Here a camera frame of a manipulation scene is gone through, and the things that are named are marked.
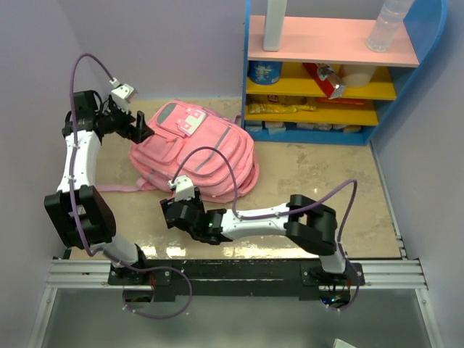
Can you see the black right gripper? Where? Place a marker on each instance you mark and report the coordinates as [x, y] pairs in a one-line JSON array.
[[197, 201]]

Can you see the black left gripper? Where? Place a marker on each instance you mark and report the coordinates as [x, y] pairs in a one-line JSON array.
[[138, 134]]

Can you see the pink student backpack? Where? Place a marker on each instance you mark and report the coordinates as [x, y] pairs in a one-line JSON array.
[[214, 152]]

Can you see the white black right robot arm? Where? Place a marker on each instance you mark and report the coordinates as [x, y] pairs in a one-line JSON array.
[[311, 227]]

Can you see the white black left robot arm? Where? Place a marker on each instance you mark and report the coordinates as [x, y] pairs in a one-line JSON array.
[[77, 210]]

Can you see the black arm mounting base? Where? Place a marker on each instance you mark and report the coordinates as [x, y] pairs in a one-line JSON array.
[[300, 278]]

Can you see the yellow chips bag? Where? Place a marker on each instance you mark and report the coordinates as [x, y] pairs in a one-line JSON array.
[[278, 104]]

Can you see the blue round tin can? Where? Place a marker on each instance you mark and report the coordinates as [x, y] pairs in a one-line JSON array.
[[264, 73]]

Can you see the red flat package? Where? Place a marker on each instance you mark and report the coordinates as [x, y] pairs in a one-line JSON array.
[[344, 104]]

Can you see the blue wooden shelf unit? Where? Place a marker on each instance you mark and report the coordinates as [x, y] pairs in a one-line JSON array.
[[337, 42]]

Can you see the red snack box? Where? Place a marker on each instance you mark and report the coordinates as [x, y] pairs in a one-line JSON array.
[[326, 78]]

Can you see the white tall bottle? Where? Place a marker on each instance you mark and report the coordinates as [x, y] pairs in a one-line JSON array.
[[274, 20]]

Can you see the white plastic cup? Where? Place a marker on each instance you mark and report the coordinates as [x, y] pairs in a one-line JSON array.
[[357, 76]]

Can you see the clear plastic water bottle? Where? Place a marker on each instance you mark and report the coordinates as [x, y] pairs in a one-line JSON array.
[[387, 24]]

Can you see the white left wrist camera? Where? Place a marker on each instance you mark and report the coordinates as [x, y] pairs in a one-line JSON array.
[[123, 94]]

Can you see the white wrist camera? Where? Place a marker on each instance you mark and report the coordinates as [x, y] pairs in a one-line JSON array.
[[123, 94], [182, 188]]

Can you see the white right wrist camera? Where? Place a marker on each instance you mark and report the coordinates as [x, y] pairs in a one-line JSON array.
[[182, 188]]

